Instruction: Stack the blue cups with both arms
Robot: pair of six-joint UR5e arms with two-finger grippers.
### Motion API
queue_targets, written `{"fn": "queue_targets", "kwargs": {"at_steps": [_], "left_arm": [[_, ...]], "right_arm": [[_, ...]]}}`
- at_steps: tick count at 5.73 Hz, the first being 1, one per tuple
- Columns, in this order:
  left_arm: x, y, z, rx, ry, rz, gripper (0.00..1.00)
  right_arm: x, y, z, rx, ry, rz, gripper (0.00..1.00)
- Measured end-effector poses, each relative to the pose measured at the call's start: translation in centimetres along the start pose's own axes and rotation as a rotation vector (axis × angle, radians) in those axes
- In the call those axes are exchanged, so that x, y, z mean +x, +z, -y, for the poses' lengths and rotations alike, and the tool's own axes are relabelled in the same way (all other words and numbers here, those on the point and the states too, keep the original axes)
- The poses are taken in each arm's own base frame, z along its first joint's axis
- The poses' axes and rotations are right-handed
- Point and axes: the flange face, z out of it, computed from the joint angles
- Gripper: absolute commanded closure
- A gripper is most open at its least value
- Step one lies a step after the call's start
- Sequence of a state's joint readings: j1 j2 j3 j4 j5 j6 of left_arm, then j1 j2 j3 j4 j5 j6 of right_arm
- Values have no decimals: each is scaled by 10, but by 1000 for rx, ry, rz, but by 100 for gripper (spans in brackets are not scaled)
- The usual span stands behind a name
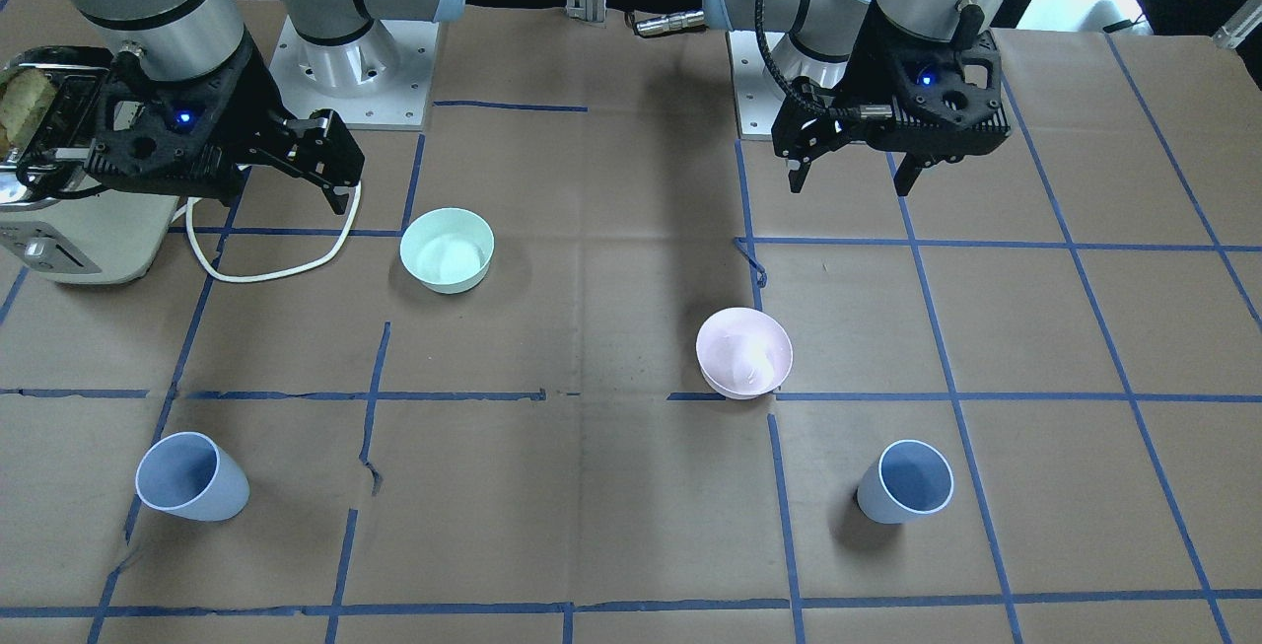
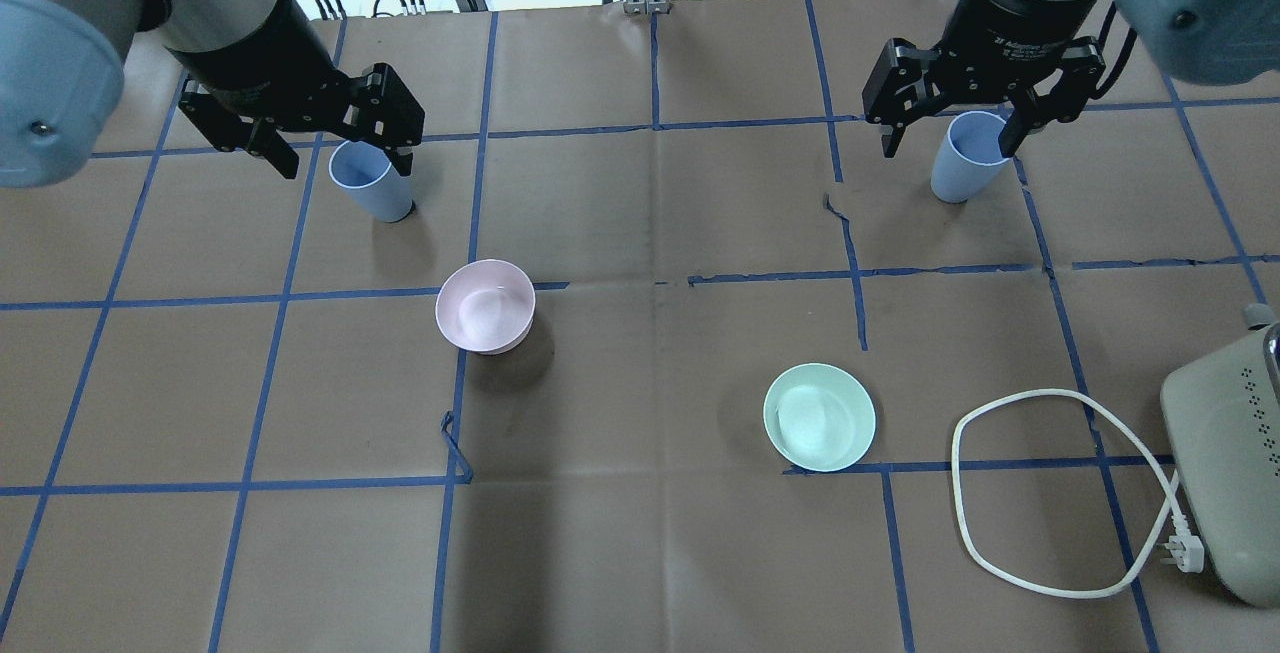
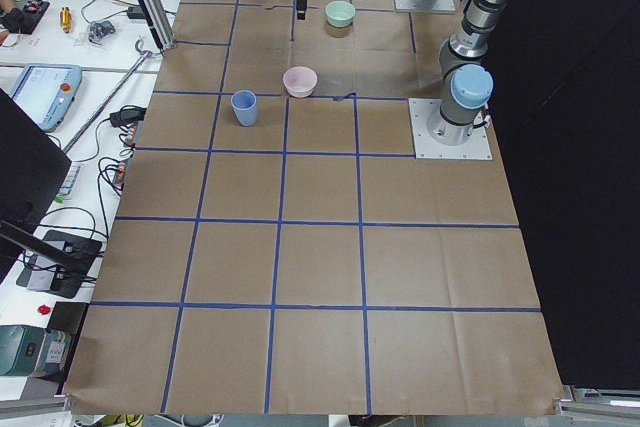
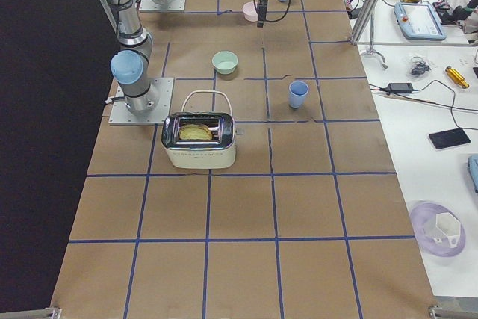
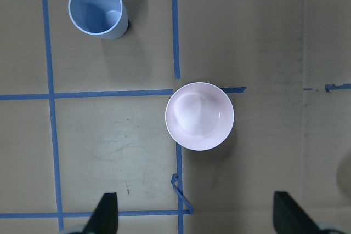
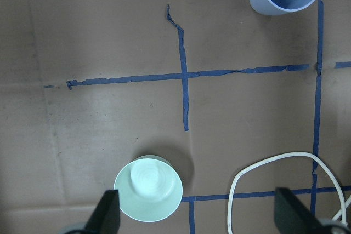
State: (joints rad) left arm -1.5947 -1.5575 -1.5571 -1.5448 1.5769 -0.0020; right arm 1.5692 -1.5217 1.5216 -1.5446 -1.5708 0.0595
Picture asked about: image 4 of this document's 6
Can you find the silver hook stand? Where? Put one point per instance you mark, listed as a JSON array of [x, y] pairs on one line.
[[371, 50]]

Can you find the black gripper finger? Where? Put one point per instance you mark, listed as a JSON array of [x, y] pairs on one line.
[[261, 10]]

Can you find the white hexagonal cup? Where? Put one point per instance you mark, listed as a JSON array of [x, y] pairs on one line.
[[447, 230]]

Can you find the purple plate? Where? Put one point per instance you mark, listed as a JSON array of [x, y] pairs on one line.
[[422, 217]]

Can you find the yellow metal cylinder tool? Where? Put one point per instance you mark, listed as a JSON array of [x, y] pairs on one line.
[[456, 77]]

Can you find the blue cup on table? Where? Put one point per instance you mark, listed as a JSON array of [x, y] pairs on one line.
[[298, 90]]

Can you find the black power adapter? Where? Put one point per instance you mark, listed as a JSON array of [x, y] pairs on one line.
[[399, 88]]

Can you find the blue teach pendant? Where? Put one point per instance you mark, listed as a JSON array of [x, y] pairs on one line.
[[419, 21]]

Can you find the pink bowl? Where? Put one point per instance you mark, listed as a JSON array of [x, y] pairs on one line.
[[249, 12]]

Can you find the green bowl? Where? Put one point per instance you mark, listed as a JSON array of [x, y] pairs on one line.
[[225, 62]]

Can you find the cream chrome toaster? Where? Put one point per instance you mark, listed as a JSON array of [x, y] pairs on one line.
[[218, 153]]

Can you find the black smartphone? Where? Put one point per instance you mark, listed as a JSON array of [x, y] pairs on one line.
[[449, 138]]

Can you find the toast slice in toaster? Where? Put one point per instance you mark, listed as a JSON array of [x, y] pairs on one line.
[[195, 132]]

